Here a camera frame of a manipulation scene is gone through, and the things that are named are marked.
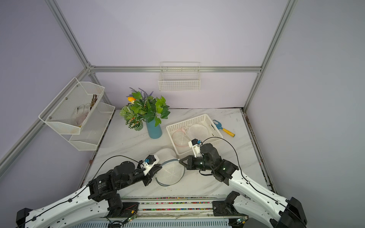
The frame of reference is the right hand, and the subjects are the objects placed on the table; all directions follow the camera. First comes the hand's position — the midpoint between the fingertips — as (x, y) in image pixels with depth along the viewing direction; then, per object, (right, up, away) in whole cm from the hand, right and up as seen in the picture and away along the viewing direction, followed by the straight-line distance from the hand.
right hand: (181, 163), depth 72 cm
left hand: (-11, -1, -2) cm, 12 cm away
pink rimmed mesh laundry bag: (-2, +10, +27) cm, 29 cm away
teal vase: (-21, +14, +30) cm, 39 cm away
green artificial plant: (-21, +30, +6) cm, 37 cm away
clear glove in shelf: (-57, +27, +6) cm, 63 cm away
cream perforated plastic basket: (+23, +12, +30) cm, 40 cm away
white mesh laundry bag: (-4, -4, -1) cm, 6 cm away
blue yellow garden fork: (+28, +18, +35) cm, 48 cm away
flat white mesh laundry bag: (+11, +14, +32) cm, 37 cm away
